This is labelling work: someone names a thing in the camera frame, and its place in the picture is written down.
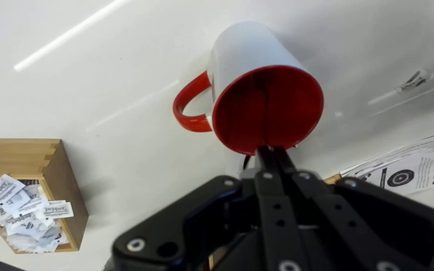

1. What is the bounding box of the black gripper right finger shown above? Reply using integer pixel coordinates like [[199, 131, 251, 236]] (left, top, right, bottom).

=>
[[275, 147, 423, 271]]

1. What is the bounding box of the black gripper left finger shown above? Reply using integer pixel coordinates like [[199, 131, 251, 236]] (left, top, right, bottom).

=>
[[255, 146, 314, 271]]

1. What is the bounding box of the calibration target paper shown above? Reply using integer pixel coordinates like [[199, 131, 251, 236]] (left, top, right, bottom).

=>
[[343, 135, 434, 196]]

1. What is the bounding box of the white mug red interior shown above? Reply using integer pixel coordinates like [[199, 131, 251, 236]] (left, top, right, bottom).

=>
[[172, 21, 325, 155]]

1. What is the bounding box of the wooden box of sugar packets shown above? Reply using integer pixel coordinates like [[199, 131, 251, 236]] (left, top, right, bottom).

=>
[[0, 138, 89, 254]]

